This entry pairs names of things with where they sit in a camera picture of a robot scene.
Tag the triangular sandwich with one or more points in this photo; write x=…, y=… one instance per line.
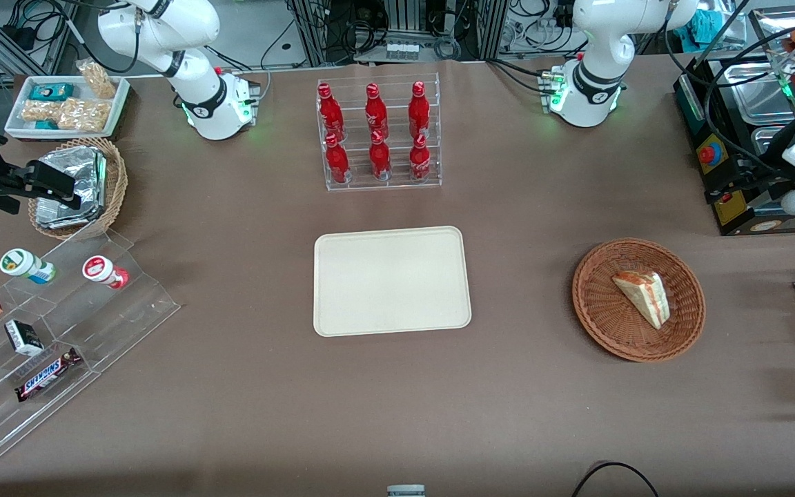
x=644, y=297

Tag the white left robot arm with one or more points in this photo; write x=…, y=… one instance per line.
x=597, y=62

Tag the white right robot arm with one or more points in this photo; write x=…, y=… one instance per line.
x=197, y=90

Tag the white rectangular snack tray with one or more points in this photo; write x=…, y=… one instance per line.
x=18, y=128

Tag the light tan wicker basket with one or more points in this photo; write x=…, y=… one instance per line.
x=116, y=183

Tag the cream rectangular serving tray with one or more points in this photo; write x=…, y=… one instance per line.
x=390, y=283

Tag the round brown wicker basket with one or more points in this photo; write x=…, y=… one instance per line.
x=604, y=310

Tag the silver foil wrapped packets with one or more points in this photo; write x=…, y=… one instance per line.
x=80, y=172

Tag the small teal snack box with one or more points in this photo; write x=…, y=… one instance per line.
x=45, y=125

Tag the green capped yogurt bottle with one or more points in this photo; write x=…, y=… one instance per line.
x=21, y=264

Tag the clear bag of puffed snacks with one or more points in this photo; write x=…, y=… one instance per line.
x=85, y=114
x=42, y=110
x=99, y=79

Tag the large teal snack box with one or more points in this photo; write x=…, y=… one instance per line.
x=51, y=92

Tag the red capped yogurt bottle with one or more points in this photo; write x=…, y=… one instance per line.
x=102, y=270

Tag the small black white box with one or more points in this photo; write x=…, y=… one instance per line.
x=23, y=338

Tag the clear acrylic stepped display stand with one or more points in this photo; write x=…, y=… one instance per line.
x=114, y=324

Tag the snickers chocolate bar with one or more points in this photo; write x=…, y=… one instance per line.
x=47, y=375

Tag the red cola bottle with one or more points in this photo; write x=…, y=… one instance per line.
x=419, y=110
x=376, y=114
x=379, y=159
x=419, y=160
x=337, y=162
x=330, y=114

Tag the clear acrylic bottle rack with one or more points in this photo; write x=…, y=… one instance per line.
x=356, y=186

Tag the white terminal block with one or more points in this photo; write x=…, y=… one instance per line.
x=402, y=50

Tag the grey cylindrical object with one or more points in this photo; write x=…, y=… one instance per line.
x=406, y=491

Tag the black food warmer appliance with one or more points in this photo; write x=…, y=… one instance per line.
x=694, y=117

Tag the red emergency stop button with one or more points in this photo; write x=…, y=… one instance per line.
x=711, y=152

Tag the teal cloth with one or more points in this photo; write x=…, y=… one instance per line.
x=709, y=27

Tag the large steel food pan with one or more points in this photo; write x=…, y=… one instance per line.
x=756, y=90

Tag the small steel food pan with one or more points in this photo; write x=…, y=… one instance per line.
x=767, y=141

